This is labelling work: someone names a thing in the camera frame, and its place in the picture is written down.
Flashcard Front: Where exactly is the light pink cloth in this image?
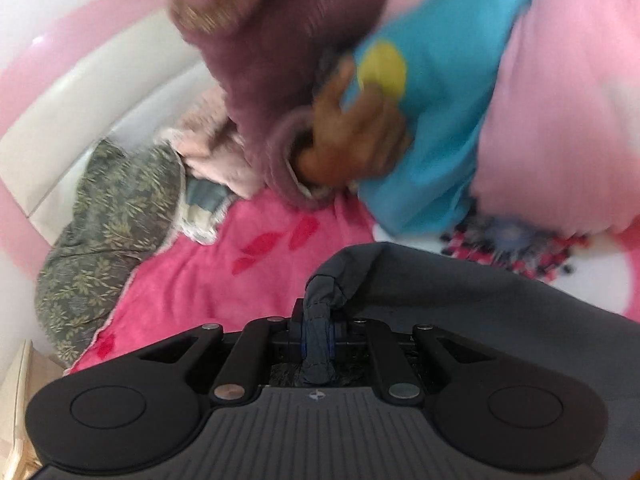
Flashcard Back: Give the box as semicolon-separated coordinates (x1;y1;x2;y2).
155;85;266;198

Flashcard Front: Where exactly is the green floral pillow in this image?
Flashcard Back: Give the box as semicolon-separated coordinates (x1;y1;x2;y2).
35;139;188;366

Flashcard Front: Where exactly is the pink quilt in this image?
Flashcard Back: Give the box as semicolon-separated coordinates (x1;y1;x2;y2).
395;0;640;236

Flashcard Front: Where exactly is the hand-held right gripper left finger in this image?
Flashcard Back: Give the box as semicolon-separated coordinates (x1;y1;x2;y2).
139;299;307;407

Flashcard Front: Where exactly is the dark grey garment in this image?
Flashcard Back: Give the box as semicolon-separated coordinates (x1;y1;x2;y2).
295;242;640;387

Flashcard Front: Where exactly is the pink and white headboard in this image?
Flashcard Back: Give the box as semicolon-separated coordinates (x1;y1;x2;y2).
0;0;226;281

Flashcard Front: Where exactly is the blue pillow with yellow dot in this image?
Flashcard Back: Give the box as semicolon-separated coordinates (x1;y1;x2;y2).
345;0;576;236

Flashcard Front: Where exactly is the pink floral bed sheet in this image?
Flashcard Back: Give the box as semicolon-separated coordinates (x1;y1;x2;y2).
65;187;640;376

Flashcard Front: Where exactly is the wooden nightstand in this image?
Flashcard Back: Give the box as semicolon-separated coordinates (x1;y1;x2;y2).
0;340;66;480

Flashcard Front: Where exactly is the grey-blue frilled cloth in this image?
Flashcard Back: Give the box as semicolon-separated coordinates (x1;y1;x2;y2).
177;177;238;246

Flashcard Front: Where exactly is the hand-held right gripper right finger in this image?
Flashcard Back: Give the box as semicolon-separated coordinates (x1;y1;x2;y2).
329;307;497;407

